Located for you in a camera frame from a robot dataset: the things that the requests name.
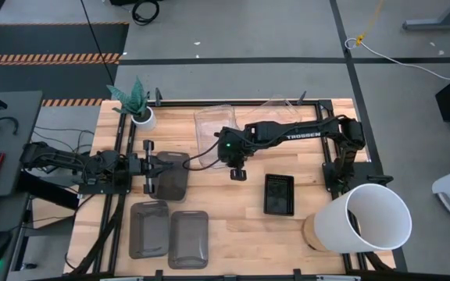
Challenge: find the black perforated plastic basket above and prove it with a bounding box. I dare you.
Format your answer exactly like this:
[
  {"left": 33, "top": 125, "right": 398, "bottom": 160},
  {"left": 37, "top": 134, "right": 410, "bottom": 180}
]
[{"left": 263, "top": 173, "right": 295, "bottom": 217}]

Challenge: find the clear plastic basket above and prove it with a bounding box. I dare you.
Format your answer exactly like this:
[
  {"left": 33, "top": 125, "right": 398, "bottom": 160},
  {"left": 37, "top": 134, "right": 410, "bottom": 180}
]
[
  {"left": 193, "top": 104, "right": 242, "bottom": 170},
  {"left": 240, "top": 94, "right": 303, "bottom": 124}
]

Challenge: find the yellow hanging rope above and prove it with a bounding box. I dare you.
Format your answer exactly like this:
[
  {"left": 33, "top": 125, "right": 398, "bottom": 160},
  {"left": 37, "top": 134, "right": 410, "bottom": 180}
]
[{"left": 355, "top": 0, "right": 386, "bottom": 47}]

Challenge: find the dark grey desk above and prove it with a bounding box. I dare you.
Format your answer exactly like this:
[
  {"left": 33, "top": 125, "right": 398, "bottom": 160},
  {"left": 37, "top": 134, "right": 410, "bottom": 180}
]
[{"left": 0, "top": 91, "right": 45, "bottom": 198}]

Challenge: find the green plant in white pot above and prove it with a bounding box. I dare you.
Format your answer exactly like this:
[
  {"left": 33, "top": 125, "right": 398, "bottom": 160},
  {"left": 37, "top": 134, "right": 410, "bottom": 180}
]
[{"left": 105, "top": 76, "right": 158, "bottom": 133}]

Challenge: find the white floor cable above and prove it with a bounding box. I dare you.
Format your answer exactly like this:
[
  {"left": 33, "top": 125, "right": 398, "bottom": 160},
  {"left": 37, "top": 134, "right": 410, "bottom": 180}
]
[{"left": 344, "top": 37, "right": 450, "bottom": 82}]

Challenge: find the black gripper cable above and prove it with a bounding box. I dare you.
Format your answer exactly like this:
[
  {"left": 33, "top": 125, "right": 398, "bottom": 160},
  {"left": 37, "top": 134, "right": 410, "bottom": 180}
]
[{"left": 181, "top": 139, "right": 221, "bottom": 173}]

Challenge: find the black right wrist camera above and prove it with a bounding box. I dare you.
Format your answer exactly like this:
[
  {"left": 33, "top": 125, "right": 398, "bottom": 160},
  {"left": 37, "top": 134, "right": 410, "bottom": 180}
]
[{"left": 216, "top": 131, "right": 239, "bottom": 157}]

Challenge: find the coiled black cable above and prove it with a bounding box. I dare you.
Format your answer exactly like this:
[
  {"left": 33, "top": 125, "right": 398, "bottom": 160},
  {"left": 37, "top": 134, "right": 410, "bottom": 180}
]
[{"left": 131, "top": 0, "right": 161, "bottom": 27}]

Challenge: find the smoky grey plastic basket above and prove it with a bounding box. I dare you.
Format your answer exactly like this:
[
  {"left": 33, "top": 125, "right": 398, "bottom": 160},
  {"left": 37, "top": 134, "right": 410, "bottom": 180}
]
[
  {"left": 167, "top": 210, "right": 210, "bottom": 270},
  {"left": 128, "top": 200, "right": 170, "bottom": 260},
  {"left": 151, "top": 151, "right": 191, "bottom": 202}
]

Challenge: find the long thin black cable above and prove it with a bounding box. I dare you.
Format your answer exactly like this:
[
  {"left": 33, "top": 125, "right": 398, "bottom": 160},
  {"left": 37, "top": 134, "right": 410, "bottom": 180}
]
[{"left": 79, "top": 0, "right": 116, "bottom": 86}]

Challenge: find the grey metal table leg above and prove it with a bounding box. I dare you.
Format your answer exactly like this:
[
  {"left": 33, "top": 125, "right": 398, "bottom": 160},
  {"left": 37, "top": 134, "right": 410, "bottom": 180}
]
[{"left": 401, "top": 0, "right": 450, "bottom": 32}]

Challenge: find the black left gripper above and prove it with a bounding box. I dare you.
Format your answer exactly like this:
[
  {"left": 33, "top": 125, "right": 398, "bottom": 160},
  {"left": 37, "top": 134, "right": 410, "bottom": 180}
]
[{"left": 127, "top": 139, "right": 173, "bottom": 195}]

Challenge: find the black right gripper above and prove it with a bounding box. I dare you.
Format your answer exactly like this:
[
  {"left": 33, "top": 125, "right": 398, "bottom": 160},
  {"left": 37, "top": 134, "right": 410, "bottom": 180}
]
[{"left": 220, "top": 131, "right": 253, "bottom": 182}]

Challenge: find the black aluminium rig frame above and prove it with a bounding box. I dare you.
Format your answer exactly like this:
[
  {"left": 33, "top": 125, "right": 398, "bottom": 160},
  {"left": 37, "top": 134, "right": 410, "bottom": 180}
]
[{"left": 70, "top": 98, "right": 408, "bottom": 281}]

